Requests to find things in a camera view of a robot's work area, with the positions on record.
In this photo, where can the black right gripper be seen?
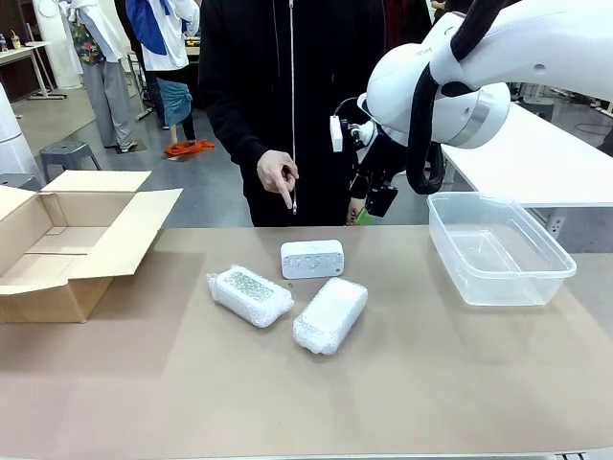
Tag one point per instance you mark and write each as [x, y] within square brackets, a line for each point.
[383, 158]

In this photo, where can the unwrapped white clock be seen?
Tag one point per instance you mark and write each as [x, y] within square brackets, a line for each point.
[311, 259]

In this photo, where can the bubble-wrapped all-white clock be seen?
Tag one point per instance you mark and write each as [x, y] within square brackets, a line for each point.
[330, 316]

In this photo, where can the bubble-wrapped clock with dark face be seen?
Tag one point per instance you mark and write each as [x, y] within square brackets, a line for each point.
[249, 292]

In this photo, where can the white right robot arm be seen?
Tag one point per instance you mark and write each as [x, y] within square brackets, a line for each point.
[527, 48]

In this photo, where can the person's right forearm black sleeve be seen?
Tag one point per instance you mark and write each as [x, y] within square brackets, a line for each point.
[239, 139]

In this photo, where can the person's left hand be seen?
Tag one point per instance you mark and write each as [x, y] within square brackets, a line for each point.
[355, 211]

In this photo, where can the person's right hand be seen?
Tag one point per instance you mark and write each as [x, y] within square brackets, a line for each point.
[275, 170]

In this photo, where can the person in black hoodie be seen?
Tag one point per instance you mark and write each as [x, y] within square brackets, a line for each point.
[311, 72]

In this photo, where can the white table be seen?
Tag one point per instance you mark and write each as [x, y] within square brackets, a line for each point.
[527, 163]

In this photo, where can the clear plastic container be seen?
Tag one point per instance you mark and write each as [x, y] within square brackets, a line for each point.
[503, 287]

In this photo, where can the orange cloth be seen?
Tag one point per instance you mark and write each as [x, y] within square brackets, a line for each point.
[187, 147]

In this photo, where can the white power socket strip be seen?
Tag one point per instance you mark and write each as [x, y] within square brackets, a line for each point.
[558, 225]

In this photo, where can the grey plastic stool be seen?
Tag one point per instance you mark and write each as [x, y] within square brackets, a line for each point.
[64, 151]
[541, 108]
[16, 181]

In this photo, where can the grey metal stand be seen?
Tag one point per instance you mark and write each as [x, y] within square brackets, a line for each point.
[140, 86]

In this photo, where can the open brown cardboard box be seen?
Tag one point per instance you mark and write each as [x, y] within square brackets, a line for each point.
[120, 239]

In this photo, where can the mannequin in blue white clothes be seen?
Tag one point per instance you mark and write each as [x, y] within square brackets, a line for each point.
[163, 38]

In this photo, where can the mannequin floral shirt grey trousers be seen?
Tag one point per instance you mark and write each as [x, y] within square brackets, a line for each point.
[107, 96]

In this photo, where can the tall white rounded appliance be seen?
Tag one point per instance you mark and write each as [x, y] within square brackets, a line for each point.
[52, 48]

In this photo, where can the white desk with metal legs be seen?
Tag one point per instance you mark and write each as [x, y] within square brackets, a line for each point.
[19, 52]

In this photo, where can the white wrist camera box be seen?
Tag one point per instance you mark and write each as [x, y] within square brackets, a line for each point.
[336, 134]

